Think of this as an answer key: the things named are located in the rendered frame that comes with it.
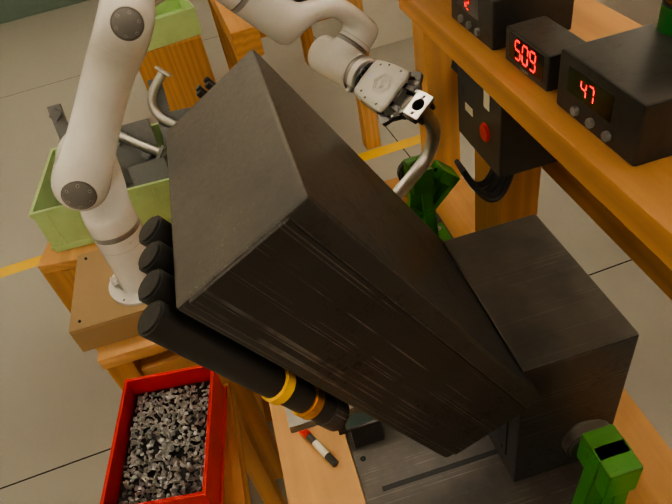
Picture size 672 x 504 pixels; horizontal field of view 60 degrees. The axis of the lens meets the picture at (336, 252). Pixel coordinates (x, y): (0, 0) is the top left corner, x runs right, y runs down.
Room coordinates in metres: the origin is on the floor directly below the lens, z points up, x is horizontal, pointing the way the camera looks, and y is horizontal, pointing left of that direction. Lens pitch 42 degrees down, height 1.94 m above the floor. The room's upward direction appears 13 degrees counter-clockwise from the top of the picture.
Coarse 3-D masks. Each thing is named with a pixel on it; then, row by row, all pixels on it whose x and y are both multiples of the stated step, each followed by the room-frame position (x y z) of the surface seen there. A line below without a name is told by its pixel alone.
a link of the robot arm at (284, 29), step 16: (256, 0) 1.17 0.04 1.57; (272, 0) 1.19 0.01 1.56; (288, 0) 1.21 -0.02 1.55; (320, 0) 1.23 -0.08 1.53; (336, 0) 1.23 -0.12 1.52; (240, 16) 1.19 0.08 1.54; (256, 16) 1.18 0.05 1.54; (272, 16) 1.18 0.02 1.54; (288, 16) 1.19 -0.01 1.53; (304, 16) 1.20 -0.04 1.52; (320, 16) 1.21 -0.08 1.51; (336, 16) 1.22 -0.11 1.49; (352, 16) 1.22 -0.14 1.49; (272, 32) 1.19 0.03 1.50; (288, 32) 1.18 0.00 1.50; (352, 32) 1.23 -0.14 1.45; (368, 32) 1.23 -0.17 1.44; (368, 48) 1.23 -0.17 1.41
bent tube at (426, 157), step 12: (420, 96) 1.03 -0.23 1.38; (432, 96) 1.01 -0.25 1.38; (408, 108) 1.02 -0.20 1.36; (420, 108) 1.04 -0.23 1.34; (432, 120) 1.02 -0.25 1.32; (432, 132) 1.03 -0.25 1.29; (432, 144) 1.04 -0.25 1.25; (420, 156) 1.04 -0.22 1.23; (432, 156) 1.03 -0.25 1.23; (420, 168) 1.02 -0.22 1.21; (408, 180) 1.01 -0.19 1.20; (396, 192) 1.00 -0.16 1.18
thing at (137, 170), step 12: (144, 120) 1.91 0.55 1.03; (132, 132) 1.90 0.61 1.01; (144, 132) 1.90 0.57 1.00; (156, 144) 1.88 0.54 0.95; (120, 156) 1.86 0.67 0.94; (132, 156) 1.86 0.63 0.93; (132, 168) 1.80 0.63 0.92; (144, 168) 1.80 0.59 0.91; (156, 168) 1.80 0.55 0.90; (132, 180) 1.78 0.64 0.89; (144, 180) 1.78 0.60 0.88; (156, 180) 1.78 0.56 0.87
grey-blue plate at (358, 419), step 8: (352, 416) 0.59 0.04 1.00; (360, 416) 0.60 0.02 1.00; (368, 416) 0.60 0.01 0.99; (352, 424) 0.59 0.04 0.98; (360, 424) 0.60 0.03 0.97; (368, 424) 0.59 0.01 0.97; (376, 424) 0.59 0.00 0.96; (352, 432) 0.59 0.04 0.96; (360, 432) 0.59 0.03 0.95; (368, 432) 0.59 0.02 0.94; (376, 432) 0.59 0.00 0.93; (360, 440) 0.59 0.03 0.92; (368, 440) 0.59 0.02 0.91; (376, 440) 0.59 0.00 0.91
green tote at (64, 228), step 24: (48, 168) 1.87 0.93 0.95; (48, 192) 1.77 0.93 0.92; (144, 192) 1.61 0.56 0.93; (168, 192) 1.62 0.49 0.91; (48, 216) 1.59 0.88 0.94; (72, 216) 1.60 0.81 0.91; (144, 216) 1.61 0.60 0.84; (168, 216) 1.61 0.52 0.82; (48, 240) 1.60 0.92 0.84; (72, 240) 1.60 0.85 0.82
